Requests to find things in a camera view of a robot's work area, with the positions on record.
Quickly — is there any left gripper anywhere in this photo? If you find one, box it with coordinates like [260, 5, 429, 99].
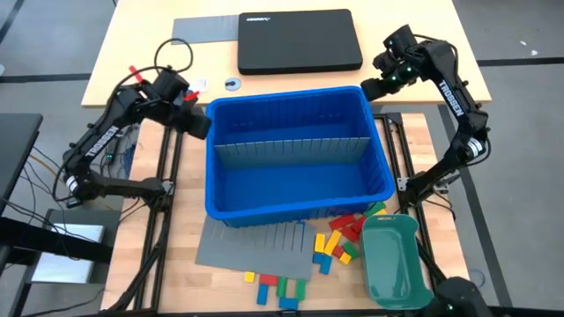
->
[148, 68, 214, 141]

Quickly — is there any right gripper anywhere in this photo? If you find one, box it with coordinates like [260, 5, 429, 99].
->
[359, 24, 425, 103]

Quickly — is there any long grey slotted divider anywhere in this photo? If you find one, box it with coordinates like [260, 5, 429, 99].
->
[212, 136, 373, 171]

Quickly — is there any large blue plastic bin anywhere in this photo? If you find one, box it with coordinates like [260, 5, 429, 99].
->
[204, 85, 397, 229]

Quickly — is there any short grey slotted divider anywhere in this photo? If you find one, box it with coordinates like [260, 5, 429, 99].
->
[194, 215, 318, 283]

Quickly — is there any small green plastic basket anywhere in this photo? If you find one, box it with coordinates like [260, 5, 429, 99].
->
[359, 213, 435, 311]

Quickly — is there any white-framed smartphone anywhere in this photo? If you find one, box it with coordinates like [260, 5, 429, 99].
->
[189, 77, 211, 94]

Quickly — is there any grey flat panel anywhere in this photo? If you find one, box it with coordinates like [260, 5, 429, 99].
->
[170, 15, 241, 45]

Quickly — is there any silver metal clamp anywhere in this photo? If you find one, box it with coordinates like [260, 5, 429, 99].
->
[434, 173, 463, 195]

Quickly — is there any long green wooden block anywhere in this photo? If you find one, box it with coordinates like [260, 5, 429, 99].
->
[363, 201, 388, 217]

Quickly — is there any light wood desk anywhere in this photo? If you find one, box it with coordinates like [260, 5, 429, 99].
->
[80, 0, 492, 109]

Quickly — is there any long red wooden block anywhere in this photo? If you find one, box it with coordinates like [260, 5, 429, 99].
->
[328, 214, 357, 231]

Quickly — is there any grey metal plate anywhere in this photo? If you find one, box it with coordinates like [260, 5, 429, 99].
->
[43, 208, 122, 285]

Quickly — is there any long yellow wooden block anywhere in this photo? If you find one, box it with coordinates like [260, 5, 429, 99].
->
[323, 229, 344, 256]

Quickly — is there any black side desk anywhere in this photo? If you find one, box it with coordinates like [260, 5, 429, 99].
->
[0, 113, 44, 212]

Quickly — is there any black desk crossbar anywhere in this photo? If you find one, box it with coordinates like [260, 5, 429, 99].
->
[0, 215, 115, 265]

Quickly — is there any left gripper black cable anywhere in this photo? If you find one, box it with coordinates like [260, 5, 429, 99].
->
[153, 37, 195, 75]

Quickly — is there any yellow cable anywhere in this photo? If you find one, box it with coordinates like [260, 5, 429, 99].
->
[28, 153, 61, 177]

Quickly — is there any blue cable loop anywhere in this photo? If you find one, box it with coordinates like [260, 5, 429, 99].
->
[467, 268, 486, 290]

